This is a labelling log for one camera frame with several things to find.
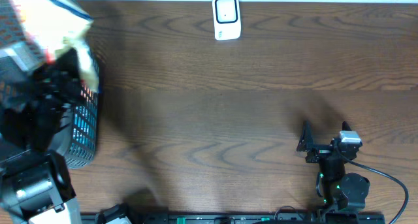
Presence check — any yellow snack bag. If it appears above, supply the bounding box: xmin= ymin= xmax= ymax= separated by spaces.
xmin=11 ymin=0 xmax=99 ymax=93

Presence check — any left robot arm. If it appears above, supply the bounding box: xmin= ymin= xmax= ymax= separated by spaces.
xmin=1 ymin=48 xmax=84 ymax=223

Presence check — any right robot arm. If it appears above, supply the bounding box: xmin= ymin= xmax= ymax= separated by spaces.
xmin=297 ymin=121 xmax=370 ymax=212

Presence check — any white barcode scanner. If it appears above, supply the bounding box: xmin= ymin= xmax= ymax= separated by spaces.
xmin=212 ymin=0 xmax=242 ymax=40

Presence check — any grey plastic shopping basket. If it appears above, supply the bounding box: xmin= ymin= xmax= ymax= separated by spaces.
xmin=1 ymin=0 xmax=98 ymax=169

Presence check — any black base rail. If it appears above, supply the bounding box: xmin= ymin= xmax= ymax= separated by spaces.
xmin=81 ymin=204 xmax=385 ymax=224

